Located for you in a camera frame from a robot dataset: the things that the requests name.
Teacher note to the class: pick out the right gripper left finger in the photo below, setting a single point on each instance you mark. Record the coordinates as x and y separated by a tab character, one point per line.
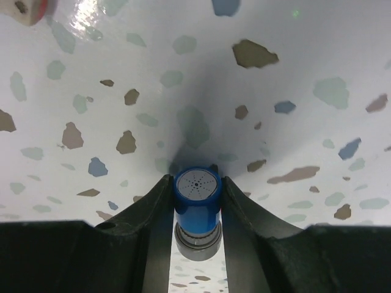
130	252

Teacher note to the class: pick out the beige eraser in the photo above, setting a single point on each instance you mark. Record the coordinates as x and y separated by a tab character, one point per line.
28	12

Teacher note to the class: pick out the blue grey correction bottle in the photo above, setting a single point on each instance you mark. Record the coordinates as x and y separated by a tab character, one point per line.
197	203

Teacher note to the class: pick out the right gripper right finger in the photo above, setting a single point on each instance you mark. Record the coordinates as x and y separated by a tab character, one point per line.
264	253

